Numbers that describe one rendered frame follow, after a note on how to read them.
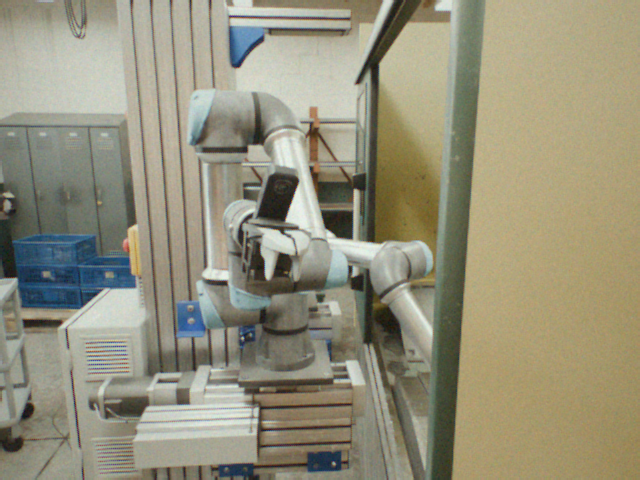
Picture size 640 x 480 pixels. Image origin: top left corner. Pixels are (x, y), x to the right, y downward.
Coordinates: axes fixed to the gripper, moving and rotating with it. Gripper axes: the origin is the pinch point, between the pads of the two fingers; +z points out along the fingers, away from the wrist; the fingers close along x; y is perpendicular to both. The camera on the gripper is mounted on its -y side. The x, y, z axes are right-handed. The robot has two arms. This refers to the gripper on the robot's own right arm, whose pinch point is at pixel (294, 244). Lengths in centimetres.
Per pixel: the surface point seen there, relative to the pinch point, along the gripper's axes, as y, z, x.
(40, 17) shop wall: -127, -606, 142
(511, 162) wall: -13.4, -3.3, -31.4
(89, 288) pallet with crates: 132, -422, 63
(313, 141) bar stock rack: -34, -511, -164
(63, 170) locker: 35, -542, 105
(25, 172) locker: 44, -561, 144
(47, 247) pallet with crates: 99, -438, 101
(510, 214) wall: -6.1, -3.1, -33.0
